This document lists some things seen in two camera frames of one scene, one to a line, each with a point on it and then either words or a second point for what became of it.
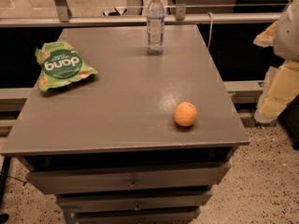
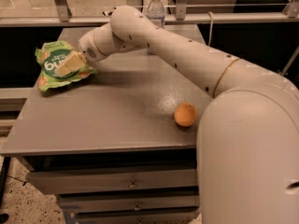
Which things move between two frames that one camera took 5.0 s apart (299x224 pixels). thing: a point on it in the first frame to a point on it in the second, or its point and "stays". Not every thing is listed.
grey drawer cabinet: [109, 147] stays
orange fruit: [185, 114] stays
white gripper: [289, 32] to [88, 48]
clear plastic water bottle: [155, 24] stays
